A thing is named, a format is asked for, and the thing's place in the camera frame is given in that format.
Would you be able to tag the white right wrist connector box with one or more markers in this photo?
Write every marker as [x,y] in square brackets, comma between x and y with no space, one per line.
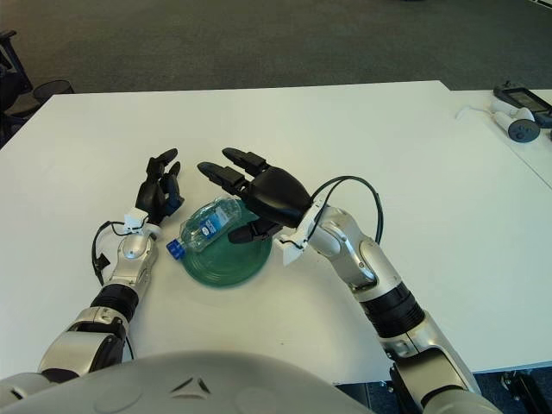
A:
[293,250]

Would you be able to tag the grey robot torso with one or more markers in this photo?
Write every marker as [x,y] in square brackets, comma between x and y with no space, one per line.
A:
[172,388]

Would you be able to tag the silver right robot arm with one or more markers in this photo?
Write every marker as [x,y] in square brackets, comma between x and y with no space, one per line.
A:
[366,254]

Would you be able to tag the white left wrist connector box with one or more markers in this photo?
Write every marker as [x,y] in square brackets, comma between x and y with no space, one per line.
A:
[136,220]

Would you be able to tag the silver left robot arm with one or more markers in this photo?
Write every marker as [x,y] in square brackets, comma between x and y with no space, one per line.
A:
[131,252]

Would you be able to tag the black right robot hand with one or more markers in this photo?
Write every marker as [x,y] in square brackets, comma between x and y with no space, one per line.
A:
[278,194]

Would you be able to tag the black office chair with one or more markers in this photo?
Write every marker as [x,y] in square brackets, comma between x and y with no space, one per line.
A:
[8,82]

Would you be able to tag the green round plate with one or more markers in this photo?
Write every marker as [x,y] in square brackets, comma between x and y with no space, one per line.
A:
[241,267]

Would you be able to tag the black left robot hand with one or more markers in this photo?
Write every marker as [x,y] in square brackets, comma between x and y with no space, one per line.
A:
[148,196]

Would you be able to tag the white and blue handheld controller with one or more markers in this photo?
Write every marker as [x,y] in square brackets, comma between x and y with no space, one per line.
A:
[524,130]

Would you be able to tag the clear bottle with blue cap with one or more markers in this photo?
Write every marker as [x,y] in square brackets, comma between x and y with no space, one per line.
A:
[207,228]

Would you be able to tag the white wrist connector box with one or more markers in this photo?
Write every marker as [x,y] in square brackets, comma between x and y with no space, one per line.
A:
[293,250]
[136,220]

